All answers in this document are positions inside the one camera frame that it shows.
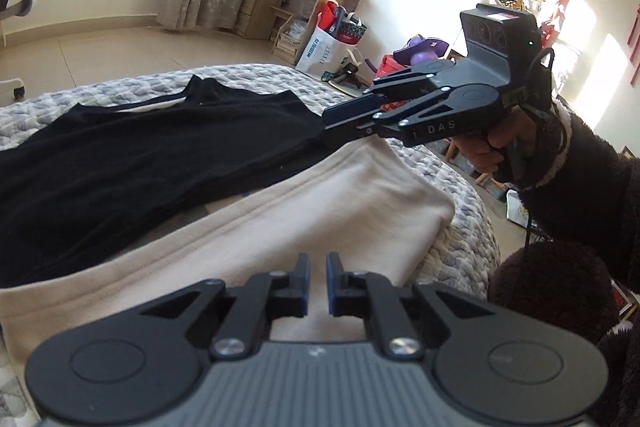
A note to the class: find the person's right forearm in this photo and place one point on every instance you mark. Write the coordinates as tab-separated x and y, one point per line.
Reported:
590	187

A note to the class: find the grey checked quilt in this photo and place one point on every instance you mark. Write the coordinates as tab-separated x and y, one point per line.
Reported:
460	252

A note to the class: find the person's leg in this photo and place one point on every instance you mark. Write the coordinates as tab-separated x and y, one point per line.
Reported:
550	292

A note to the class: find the red printed bucket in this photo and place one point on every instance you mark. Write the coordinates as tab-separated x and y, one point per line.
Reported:
390	66

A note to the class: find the dark tote bag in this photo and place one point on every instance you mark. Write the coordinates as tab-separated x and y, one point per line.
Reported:
352	29

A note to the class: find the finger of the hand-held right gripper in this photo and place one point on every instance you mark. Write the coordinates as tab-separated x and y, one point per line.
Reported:
405	77
350	117

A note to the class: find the wooden file rack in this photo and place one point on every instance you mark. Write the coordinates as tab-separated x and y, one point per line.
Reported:
290	47

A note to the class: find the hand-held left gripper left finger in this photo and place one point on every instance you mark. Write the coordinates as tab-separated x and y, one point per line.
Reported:
304	282

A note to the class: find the beige and black sweatshirt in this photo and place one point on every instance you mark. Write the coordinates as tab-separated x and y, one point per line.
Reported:
150	157

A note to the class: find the purple plastic toy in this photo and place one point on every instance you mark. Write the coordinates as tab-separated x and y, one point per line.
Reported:
425	43

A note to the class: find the person's right hand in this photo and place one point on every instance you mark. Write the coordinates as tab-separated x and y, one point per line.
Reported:
475	152

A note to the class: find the black device on white stand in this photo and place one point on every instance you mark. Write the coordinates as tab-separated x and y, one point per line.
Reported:
350	69

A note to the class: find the white shopping bag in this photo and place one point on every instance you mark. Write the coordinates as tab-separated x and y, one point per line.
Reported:
320	54

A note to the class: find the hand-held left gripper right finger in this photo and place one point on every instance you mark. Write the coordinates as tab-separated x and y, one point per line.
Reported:
332	282

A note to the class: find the red bag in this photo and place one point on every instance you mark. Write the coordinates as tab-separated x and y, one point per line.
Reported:
329	16

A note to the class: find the purple exercise ball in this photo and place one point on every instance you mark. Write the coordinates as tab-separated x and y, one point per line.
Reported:
421	58

